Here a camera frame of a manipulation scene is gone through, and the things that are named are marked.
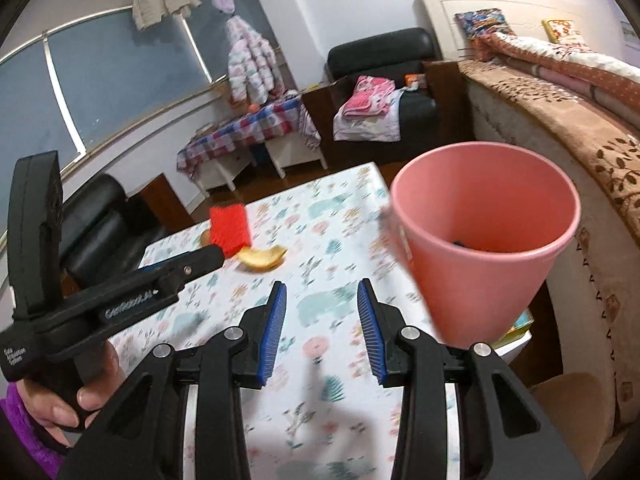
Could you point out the window with grey blind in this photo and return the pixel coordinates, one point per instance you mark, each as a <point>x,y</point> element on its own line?
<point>110,70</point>

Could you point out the orange floral quilt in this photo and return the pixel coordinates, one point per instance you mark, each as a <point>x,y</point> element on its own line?
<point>575,67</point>

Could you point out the brown padded stool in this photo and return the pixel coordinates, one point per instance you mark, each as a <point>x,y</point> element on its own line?
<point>575,415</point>

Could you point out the bed with white headboard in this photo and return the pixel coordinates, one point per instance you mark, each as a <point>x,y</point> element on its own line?
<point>520,2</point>

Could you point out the black leather armchair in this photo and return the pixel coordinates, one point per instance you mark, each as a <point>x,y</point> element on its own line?
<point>380,47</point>

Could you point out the black leather sofa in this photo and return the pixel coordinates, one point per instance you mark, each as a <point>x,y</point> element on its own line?
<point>100,225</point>

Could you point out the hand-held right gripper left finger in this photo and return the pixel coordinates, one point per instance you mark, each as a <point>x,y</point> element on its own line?
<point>275,330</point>

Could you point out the pink plastic bin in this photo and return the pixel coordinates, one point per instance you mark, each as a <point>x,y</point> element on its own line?
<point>475,285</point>

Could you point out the white folded cloth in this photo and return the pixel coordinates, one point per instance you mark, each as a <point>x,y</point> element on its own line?
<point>370,127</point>

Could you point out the pink folded clothes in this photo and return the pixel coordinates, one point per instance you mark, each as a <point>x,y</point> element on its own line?
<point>367,95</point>

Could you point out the beige hanging jacket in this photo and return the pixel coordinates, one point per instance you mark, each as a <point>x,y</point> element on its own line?
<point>162,0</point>

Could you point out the animal print tablecloth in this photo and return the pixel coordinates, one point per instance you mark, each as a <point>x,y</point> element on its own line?
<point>320,240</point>

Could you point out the yellow curved fruit peel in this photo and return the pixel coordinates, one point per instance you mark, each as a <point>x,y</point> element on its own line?
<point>262,259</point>

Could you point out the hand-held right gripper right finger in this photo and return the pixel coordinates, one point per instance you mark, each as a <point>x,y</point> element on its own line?
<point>370,330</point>

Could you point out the white side table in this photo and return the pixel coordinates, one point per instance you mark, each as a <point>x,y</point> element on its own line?
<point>297,152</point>
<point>222,170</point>

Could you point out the floral padded jacket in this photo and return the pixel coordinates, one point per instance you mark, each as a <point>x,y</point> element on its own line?
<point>250,60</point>

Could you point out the brown leaf pattern blanket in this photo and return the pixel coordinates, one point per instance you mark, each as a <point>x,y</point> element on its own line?
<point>600,160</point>

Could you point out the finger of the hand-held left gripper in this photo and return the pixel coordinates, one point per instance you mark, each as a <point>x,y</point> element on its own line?
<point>192,265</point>

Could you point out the yellow floral pillow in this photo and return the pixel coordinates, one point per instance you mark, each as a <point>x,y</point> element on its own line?
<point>565,31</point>

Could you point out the red foam fruit net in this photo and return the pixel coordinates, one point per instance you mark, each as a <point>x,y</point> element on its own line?
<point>227,230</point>

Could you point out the colourful patterned pillow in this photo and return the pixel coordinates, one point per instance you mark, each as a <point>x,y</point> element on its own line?
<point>482,22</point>

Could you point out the small orange box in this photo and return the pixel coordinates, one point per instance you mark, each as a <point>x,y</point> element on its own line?
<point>415,79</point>

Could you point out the plaid tablecloth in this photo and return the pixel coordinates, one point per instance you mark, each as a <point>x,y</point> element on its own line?
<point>250,127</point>

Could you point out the person's left forearm purple sleeve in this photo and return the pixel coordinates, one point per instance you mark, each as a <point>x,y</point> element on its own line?
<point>25,435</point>

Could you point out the person's left hand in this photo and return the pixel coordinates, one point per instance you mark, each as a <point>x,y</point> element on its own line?
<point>97,390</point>

